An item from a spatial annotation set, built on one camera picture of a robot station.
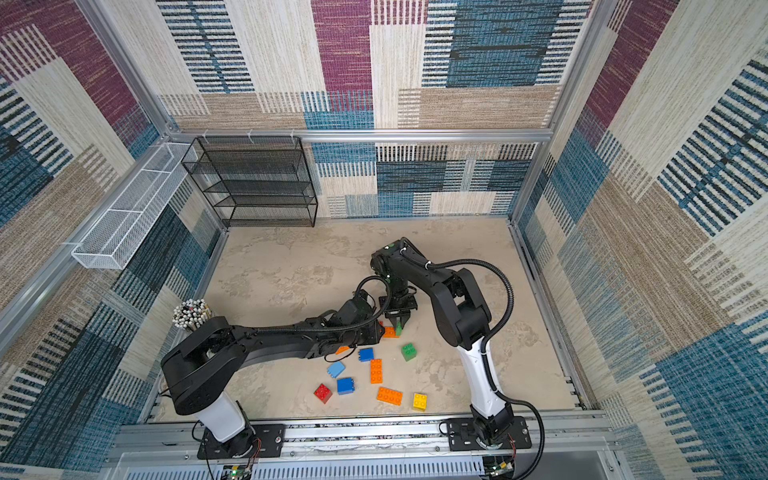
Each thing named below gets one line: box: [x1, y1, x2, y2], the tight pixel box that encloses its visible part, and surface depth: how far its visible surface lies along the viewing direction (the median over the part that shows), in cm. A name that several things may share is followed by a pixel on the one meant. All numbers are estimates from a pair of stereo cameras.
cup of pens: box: [172, 299, 213, 331], surface depth 77 cm
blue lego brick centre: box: [358, 348, 375, 362], surface depth 87 cm
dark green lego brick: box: [401, 342, 417, 362], surface depth 87 cm
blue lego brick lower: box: [337, 377, 355, 395], surface depth 82 cm
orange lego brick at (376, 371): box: [369, 359, 383, 384], surface depth 85 cm
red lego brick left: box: [314, 383, 333, 404], surface depth 80 cm
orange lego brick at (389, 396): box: [376, 387, 403, 407], surface depth 81 cm
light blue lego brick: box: [327, 361, 346, 379], surface depth 87 cm
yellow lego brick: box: [413, 393, 428, 412], surface depth 77 cm
